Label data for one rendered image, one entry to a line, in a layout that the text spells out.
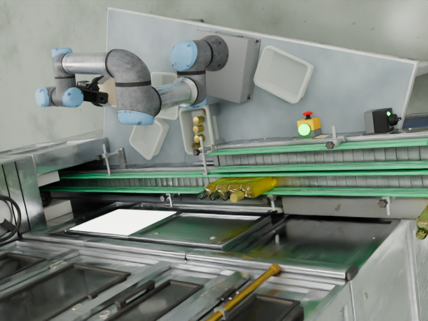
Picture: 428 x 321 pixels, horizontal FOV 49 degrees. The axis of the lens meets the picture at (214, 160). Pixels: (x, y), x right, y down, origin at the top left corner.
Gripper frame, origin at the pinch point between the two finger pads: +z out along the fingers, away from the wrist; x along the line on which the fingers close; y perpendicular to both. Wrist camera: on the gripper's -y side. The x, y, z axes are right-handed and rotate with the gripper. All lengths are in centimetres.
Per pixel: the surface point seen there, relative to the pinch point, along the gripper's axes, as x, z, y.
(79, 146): 41, 15, 40
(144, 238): 47, -21, -44
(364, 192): 14, 16, -112
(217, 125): 12.4, 32.7, -35.1
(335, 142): -1, 14, -99
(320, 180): 18, 23, -93
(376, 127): -6, 28, -107
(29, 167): 45, -17, 39
